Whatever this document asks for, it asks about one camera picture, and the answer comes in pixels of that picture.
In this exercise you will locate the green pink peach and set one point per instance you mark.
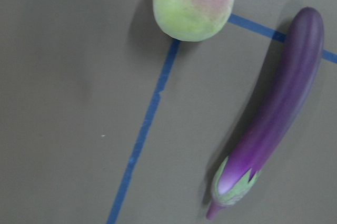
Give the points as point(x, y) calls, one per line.
point(192, 20)

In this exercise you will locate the purple eggplant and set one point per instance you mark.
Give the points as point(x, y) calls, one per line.
point(295, 74)

